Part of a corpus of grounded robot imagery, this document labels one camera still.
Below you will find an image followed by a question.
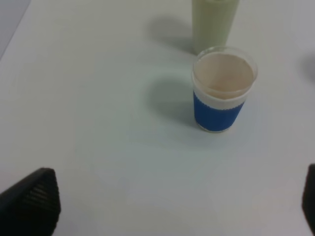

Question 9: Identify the pale green plastic cup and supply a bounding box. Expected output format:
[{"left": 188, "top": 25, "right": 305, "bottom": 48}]
[{"left": 192, "top": 0, "right": 239, "bottom": 54}]

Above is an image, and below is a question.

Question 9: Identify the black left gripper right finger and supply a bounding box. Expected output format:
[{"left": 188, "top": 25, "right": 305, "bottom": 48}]
[{"left": 302, "top": 164, "right": 315, "bottom": 235}]

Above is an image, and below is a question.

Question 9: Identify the blue sleeved paper cup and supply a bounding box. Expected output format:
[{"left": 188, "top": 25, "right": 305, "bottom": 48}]
[{"left": 191, "top": 46, "right": 258, "bottom": 133}]

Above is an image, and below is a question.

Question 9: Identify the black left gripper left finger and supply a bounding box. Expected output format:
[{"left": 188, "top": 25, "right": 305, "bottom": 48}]
[{"left": 0, "top": 168, "right": 61, "bottom": 236}]

